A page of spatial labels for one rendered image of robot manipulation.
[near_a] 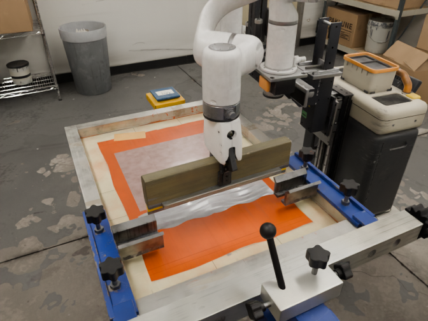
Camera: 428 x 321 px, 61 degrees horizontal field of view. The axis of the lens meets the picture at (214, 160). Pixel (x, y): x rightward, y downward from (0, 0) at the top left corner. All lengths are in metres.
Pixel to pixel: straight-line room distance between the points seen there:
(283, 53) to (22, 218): 1.93
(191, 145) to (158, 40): 3.49
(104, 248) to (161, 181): 0.19
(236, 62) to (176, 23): 3.98
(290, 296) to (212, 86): 0.39
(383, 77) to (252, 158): 1.08
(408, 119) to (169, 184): 1.25
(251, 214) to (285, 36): 0.59
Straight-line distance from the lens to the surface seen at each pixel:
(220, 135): 0.72
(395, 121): 1.73
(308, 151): 1.00
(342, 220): 0.93
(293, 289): 0.64
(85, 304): 2.02
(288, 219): 0.93
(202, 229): 0.89
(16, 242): 2.45
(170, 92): 1.54
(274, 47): 1.25
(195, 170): 0.77
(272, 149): 0.85
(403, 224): 0.87
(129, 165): 1.12
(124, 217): 0.94
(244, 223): 0.91
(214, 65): 0.67
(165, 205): 0.78
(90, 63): 3.95
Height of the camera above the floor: 1.58
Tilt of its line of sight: 34 degrees down
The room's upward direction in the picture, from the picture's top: straight up
